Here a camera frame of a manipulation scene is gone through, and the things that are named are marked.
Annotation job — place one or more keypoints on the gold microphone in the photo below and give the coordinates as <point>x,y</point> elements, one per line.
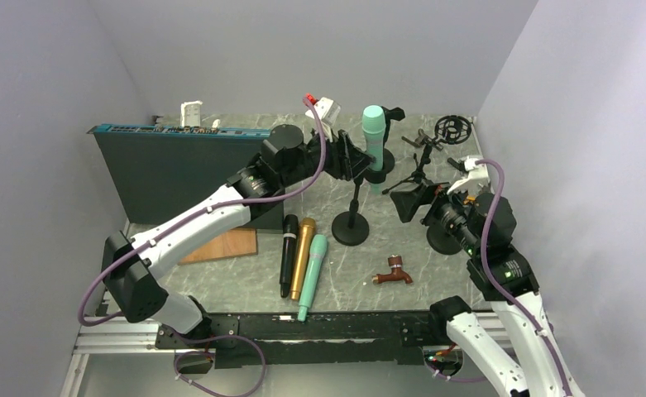
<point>307,229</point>

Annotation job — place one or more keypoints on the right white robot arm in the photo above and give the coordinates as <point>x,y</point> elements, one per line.
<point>483,229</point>

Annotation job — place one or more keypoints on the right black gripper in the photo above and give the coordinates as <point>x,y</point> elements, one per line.
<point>407,202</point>

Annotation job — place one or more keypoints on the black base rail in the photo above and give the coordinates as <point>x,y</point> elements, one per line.
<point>324,338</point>

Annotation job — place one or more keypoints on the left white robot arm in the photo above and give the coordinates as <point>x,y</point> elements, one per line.
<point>132,267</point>

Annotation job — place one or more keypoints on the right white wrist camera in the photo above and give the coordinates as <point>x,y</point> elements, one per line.
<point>474,181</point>

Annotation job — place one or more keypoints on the black handled hammer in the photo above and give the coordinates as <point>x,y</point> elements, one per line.
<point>457,165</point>

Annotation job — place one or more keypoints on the black tripod shock-mount stand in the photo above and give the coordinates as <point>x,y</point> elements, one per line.
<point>448,130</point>

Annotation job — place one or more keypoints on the white plastic bracket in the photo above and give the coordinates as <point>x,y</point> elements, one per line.
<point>190,113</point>

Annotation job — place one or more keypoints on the mint green microphone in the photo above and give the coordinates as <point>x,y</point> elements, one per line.
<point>317,253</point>
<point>373,127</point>

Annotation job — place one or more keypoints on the wooden board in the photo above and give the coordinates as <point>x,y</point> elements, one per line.
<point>234,243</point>

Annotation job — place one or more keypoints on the right shock-mount round stand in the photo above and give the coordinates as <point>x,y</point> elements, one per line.
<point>445,239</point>

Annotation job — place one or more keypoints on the grey metal clamp tool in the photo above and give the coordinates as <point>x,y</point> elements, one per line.
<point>423,139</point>

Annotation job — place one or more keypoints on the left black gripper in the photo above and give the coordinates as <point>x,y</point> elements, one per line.
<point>347,161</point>

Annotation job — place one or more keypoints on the black microphone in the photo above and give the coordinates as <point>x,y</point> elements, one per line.
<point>289,247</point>

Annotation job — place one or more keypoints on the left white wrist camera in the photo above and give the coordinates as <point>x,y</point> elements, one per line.
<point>328,111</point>

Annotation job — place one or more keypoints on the blue network switch box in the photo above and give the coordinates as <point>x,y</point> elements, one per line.
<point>161,171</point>

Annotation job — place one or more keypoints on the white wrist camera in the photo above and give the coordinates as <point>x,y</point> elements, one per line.
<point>474,181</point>
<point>328,111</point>

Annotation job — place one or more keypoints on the brown faucet tap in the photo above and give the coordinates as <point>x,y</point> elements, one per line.
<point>396,274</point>

